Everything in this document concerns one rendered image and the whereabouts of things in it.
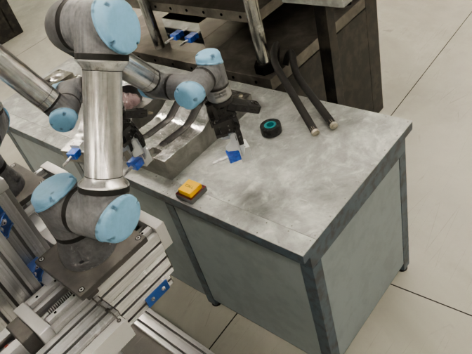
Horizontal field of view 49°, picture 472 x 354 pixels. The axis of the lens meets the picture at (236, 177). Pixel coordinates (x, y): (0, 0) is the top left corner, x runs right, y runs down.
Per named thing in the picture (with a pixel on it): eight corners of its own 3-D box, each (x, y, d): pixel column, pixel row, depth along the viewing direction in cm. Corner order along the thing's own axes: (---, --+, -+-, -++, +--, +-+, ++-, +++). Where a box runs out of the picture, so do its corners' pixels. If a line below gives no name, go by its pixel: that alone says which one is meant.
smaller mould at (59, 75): (51, 100, 264) (46, 89, 260) (38, 95, 272) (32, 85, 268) (77, 82, 273) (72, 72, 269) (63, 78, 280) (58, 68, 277)
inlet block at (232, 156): (215, 173, 172) (211, 161, 168) (212, 165, 176) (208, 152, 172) (253, 159, 173) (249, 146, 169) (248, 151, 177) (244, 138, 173)
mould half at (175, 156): (171, 180, 191) (159, 152, 183) (127, 161, 207) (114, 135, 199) (253, 106, 216) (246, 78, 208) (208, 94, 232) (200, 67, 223)
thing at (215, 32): (208, 55, 264) (198, 23, 253) (171, 48, 280) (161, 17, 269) (266, 10, 289) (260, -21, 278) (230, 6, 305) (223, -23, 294)
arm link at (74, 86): (44, 97, 156) (79, 88, 155) (50, 79, 164) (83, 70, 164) (55, 119, 161) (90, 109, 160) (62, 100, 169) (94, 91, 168)
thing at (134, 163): (130, 184, 178) (123, 172, 175) (119, 181, 181) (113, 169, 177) (152, 159, 186) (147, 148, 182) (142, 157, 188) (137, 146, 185)
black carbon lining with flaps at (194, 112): (166, 152, 194) (158, 131, 188) (138, 142, 203) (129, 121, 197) (225, 101, 211) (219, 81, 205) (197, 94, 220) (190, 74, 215)
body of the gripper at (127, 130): (109, 146, 176) (95, 116, 168) (125, 130, 180) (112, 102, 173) (126, 149, 172) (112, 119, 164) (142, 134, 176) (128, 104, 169)
